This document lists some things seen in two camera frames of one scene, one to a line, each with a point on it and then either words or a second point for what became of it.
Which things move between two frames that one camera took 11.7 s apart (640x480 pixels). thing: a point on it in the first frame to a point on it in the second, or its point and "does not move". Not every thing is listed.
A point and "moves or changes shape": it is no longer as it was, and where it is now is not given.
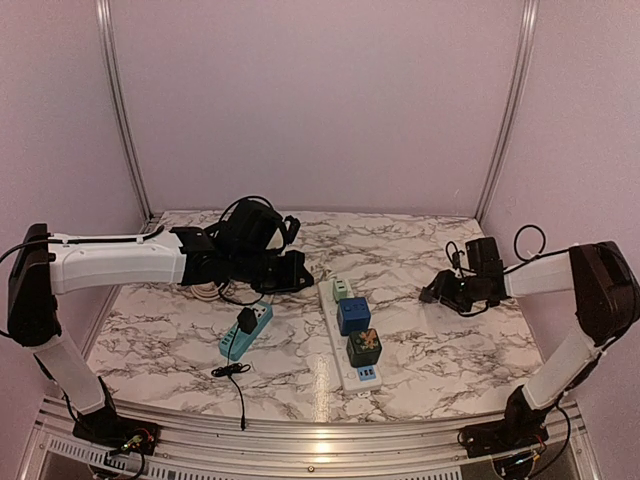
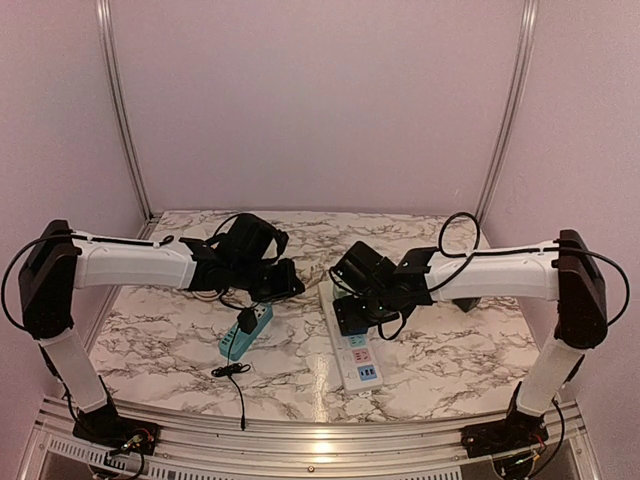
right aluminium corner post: [530, 11] does not move
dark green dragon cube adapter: [363, 347] moves or changes shape
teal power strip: [238, 345] does not move
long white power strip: [352, 379] does not move
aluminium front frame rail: [193, 450] does not move
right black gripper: [442, 292] to [344, 309]
